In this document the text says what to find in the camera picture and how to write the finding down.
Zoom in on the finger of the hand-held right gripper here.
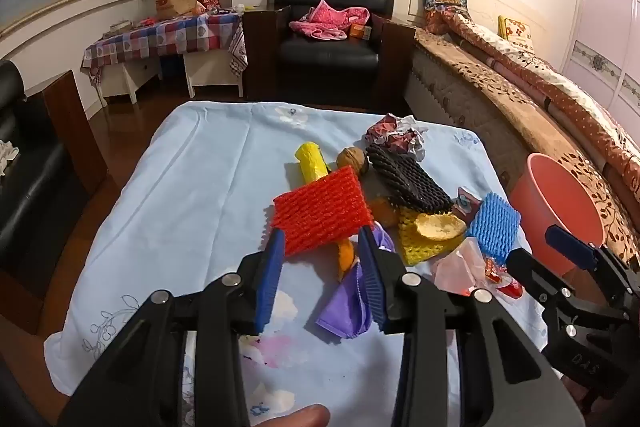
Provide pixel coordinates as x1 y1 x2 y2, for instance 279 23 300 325
506 247 627 324
545 226 640 304

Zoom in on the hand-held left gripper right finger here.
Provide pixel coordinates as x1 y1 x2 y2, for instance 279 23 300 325
357 227 586 427

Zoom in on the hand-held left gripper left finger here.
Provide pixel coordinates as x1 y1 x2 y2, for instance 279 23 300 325
57 228 286 427

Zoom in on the purple plastic bag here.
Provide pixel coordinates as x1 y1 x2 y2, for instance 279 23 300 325
315 227 396 339

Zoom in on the red candy wrapper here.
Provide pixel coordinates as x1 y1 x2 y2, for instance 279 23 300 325
482 257 523 300

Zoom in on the pink plastic bucket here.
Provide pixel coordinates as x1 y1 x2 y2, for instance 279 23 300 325
510 153 607 278

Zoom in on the yellow foam net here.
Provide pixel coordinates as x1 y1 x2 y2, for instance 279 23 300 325
397 207 466 267
294 142 333 184

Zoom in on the blue foam fruit net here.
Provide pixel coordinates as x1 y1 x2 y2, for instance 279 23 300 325
465 192 521 265

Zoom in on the clear pink plastic wrapper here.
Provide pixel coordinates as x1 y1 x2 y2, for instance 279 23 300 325
432 237 488 295

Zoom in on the pale yellow peel piece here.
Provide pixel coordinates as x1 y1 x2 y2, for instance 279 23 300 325
415 213 468 242

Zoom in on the red foam fruit net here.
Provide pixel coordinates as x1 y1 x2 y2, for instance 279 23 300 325
272 165 376 258

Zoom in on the small colourful snack wrapper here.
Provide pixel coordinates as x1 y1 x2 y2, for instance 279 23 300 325
456 187 483 225

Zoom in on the black foam fruit net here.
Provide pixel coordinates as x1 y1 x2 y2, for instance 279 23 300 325
366 143 455 215

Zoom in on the person's left hand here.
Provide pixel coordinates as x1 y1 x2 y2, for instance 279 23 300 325
252 403 331 427

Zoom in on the brown walnut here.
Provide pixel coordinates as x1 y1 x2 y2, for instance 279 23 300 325
336 147 371 175

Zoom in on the orange dotted floral quilt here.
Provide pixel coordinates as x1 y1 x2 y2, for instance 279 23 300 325
442 9 640 208

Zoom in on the crumpled red white paper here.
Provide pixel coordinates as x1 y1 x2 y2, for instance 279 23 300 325
364 114 430 162

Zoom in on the yellow floral pillow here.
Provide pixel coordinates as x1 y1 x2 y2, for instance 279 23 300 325
497 15 535 55

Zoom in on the white side table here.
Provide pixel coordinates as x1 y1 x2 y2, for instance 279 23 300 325
97 52 246 104

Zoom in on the pale pink wardrobe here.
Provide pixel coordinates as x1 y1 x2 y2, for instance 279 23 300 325
560 0 640 108

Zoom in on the black leather armchair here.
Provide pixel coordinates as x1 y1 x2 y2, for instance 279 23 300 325
242 0 416 105

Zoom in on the pink dotted garment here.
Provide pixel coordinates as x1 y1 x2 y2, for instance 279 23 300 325
290 0 371 42

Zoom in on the checkered tablecloth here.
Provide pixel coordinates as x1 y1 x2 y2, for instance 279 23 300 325
81 12 249 85

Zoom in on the colourful patterned pillow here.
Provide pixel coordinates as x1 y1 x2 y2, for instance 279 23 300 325
420 0 468 32

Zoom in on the crumpled white cloth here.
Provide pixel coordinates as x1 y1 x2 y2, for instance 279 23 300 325
0 139 20 178

